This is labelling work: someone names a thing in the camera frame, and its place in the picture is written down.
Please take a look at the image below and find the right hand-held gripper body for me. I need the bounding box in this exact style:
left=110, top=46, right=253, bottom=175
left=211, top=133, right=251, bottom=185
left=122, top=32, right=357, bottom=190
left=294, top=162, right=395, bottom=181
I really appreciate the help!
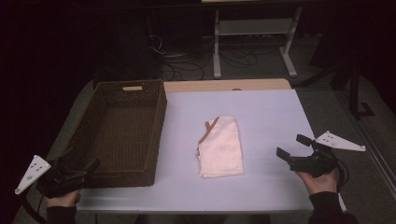
left=288, top=130, right=367, bottom=179

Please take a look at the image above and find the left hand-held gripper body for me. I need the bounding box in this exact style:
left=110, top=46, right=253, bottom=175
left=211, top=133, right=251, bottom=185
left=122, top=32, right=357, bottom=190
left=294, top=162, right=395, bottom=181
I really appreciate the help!
left=14, top=154, right=87, bottom=199

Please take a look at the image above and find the brown wicker basket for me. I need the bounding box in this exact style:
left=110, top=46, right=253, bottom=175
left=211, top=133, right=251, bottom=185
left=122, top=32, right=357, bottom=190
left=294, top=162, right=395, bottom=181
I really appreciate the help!
left=35, top=78, right=168, bottom=189

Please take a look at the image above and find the pink cloth garment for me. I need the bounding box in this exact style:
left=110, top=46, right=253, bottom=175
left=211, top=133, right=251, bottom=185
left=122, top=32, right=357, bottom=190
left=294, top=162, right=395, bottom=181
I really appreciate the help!
left=195, top=116, right=246, bottom=179

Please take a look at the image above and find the person's left hand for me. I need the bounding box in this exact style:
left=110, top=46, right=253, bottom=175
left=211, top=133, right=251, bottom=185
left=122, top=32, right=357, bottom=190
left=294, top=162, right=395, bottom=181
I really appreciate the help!
left=46, top=189, right=82, bottom=208

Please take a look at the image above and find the person's right hand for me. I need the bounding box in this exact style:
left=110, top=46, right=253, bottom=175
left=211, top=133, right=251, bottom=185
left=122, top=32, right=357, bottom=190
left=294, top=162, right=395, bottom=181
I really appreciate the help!
left=295, top=168, right=339, bottom=196

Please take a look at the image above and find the dark metal stand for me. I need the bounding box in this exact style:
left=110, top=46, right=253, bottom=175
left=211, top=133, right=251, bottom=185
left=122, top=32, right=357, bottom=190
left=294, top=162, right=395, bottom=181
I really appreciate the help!
left=347, top=59, right=375, bottom=120

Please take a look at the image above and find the light wooden desk board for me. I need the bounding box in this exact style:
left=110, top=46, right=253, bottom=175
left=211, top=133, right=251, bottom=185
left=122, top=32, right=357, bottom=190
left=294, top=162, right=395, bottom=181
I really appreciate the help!
left=163, top=77, right=292, bottom=93

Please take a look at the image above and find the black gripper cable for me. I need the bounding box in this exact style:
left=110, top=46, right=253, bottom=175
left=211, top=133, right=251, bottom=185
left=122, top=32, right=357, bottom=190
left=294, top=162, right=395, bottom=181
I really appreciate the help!
left=18, top=191, right=48, bottom=224
left=335, top=158, right=350, bottom=194

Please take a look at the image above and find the white metal table frame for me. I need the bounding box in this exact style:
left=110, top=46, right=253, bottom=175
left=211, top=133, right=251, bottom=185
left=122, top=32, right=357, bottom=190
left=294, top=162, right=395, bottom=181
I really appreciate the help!
left=212, top=6, right=304, bottom=80

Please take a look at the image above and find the tangle of floor cables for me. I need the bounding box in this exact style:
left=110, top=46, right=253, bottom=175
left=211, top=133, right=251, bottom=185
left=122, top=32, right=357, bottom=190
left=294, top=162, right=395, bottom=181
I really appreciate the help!
left=148, top=33, right=279, bottom=82

